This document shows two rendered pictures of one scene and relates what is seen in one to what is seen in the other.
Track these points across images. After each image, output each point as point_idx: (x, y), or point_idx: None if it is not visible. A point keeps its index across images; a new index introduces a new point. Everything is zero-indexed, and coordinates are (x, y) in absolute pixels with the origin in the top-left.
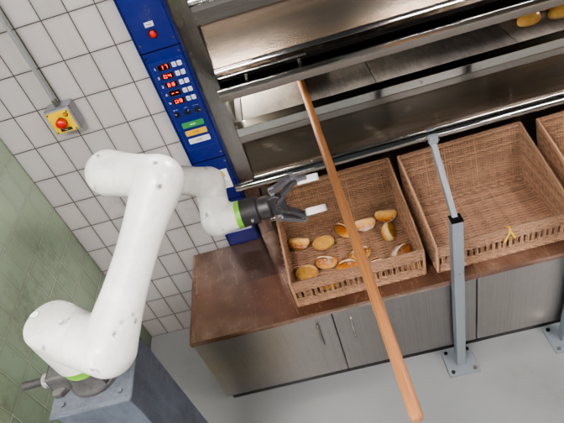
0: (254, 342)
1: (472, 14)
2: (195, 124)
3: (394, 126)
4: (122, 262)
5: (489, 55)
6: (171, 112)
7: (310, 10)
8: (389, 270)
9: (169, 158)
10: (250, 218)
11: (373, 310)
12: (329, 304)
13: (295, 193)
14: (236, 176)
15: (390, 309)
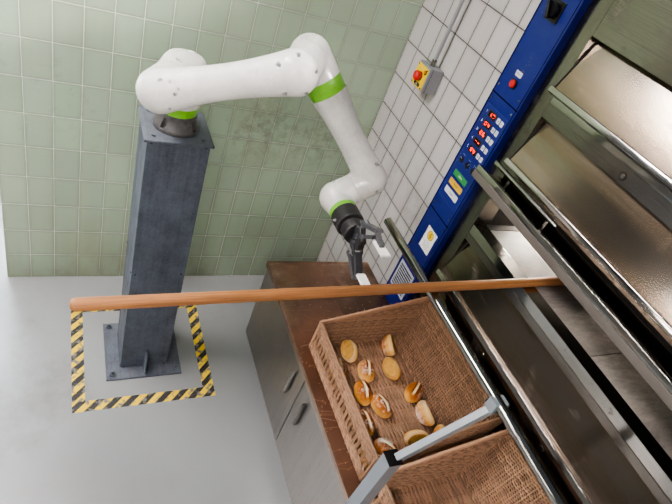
0: (277, 319)
1: None
2: (460, 180)
3: (546, 405)
4: (215, 66)
5: None
6: (461, 152)
7: (616, 213)
8: None
9: (310, 67)
10: (335, 217)
11: (314, 427)
12: (313, 374)
13: (438, 323)
14: (435, 253)
15: (319, 449)
